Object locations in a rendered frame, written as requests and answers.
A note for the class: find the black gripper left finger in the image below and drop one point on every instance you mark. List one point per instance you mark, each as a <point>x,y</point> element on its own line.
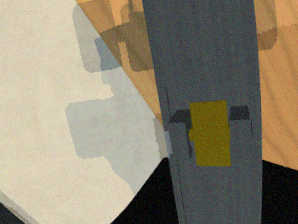
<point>155,203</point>

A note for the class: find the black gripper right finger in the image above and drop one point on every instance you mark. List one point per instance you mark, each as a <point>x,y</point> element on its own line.
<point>279,194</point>

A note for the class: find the wooden board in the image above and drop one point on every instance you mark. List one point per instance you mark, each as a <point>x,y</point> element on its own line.
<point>121,25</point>

